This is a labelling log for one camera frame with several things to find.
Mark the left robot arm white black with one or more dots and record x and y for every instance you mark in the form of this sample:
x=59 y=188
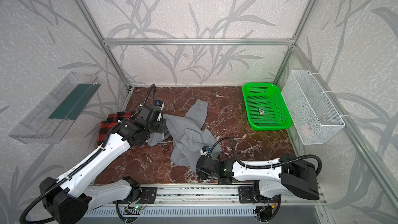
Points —
x=70 y=196

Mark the green plastic basket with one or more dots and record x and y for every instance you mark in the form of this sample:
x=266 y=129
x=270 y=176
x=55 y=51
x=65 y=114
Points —
x=269 y=97

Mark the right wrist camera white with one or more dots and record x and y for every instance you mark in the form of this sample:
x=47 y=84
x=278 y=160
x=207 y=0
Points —
x=206 y=151

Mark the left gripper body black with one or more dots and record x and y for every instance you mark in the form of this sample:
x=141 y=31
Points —
x=158 y=124

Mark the pink item in wire basket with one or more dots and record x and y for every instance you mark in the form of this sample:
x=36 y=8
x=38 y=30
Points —
x=307 y=131

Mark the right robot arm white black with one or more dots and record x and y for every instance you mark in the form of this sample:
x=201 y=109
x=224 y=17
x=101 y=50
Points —
x=297 y=175

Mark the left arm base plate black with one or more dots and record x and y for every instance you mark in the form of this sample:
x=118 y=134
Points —
x=147 y=195

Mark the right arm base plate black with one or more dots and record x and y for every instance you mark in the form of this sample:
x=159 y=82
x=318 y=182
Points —
x=251 y=194

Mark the aluminium front rail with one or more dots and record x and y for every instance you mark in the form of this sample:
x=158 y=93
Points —
x=211 y=194

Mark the grey long sleeve shirt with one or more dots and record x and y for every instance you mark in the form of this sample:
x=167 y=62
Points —
x=188 y=136

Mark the white wire mesh basket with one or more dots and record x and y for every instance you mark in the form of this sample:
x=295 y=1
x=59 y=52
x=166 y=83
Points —
x=308 y=103

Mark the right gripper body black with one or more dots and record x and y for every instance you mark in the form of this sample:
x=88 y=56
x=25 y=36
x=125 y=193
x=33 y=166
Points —
x=202 y=165

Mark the red black plaid folded shirt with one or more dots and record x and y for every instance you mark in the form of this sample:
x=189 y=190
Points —
x=111 y=120

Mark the clear plastic wall bin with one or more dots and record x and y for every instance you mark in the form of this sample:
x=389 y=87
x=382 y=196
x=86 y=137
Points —
x=52 y=118

